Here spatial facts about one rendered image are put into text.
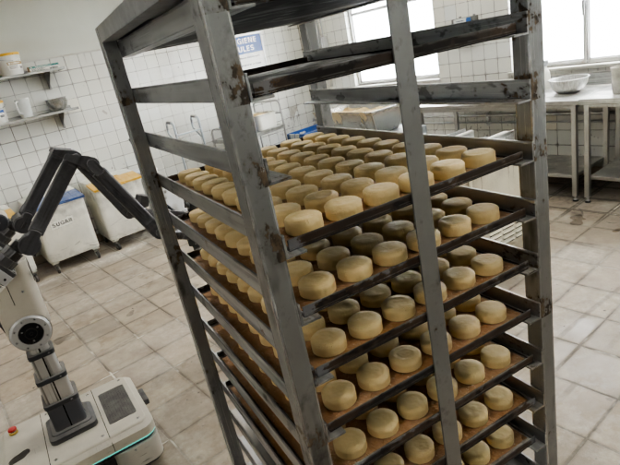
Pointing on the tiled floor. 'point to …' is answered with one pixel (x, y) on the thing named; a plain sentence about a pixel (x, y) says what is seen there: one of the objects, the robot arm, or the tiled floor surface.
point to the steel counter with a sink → (603, 97)
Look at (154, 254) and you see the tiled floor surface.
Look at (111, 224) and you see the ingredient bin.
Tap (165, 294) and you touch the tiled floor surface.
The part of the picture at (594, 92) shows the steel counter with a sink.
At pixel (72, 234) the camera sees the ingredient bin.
